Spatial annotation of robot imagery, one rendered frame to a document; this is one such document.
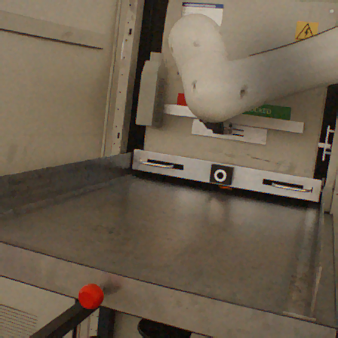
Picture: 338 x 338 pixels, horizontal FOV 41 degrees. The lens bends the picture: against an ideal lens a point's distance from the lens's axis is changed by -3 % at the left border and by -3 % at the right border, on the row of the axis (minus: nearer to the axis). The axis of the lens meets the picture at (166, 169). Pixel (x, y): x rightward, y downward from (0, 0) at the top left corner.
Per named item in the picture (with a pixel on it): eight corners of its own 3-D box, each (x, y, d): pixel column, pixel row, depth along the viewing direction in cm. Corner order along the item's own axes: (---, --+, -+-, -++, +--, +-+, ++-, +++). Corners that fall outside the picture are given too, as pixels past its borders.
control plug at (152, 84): (152, 127, 124) (159, 61, 121) (134, 124, 125) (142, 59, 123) (161, 126, 131) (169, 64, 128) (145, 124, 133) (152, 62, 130)
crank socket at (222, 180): (229, 185, 126) (231, 167, 125) (208, 182, 128) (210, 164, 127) (231, 184, 128) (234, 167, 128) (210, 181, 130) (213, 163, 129)
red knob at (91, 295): (96, 314, 59) (97, 291, 58) (74, 308, 60) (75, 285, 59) (111, 302, 63) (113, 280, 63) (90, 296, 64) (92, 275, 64)
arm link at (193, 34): (210, -6, 88) (156, 12, 89) (229, 41, 82) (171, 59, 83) (219, 40, 100) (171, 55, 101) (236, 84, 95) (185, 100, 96)
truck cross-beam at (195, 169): (318, 202, 121) (322, 180, 120) (131, 169, 138) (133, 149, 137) (318, 199, 126) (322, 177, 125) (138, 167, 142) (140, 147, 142)
